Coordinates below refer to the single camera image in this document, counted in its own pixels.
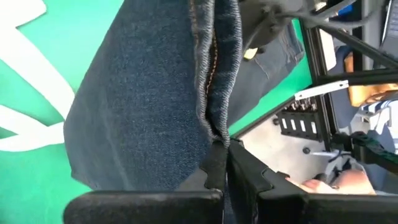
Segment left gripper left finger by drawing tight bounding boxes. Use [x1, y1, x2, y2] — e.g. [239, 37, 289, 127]
[63, 140, 228, 224]

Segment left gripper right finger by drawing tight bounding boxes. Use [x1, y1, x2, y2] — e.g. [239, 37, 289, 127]
[228, 138, 398, 224]

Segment dark blue jeans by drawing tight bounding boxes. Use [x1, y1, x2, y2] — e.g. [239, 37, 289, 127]
[63, 0, 307, 191]

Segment yellow tag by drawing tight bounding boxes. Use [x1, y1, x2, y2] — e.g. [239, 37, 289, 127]
[243, 47, 259, 60]

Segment person's hand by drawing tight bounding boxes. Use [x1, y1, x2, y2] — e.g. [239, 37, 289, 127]
[285, 169, 377, 196]

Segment green table mat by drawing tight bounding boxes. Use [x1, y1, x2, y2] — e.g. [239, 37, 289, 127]
[0, 0, 313, 224]

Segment white tote bag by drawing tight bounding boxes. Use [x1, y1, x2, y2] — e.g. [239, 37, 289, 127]
[0, 0, 75, 152]

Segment black slotted bracket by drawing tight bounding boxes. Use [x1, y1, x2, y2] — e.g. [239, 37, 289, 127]
[275, 98, 322, 141]

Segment silver bracket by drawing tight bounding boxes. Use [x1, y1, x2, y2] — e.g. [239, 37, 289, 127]
[294, 80, 349, 101]

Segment black aluminium frame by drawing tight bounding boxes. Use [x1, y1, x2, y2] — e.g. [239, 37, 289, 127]
[292, 18, 398, 150]

